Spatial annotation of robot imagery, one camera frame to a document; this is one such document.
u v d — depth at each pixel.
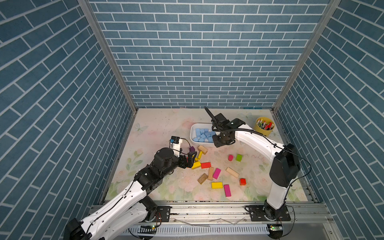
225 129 0.63
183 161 0.65
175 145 0.64
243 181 0.83
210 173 0.87
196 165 0.88
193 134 1.04
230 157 0.93
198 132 1.04
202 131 1.05
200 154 0.94
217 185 0.83
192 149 0.96
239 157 0.94
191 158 0.66
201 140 1.00
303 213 0.76
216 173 0.88
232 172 0.88
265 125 0.98
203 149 0.96
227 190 0.82
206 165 0.90
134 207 0.60
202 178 0.85
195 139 0.99
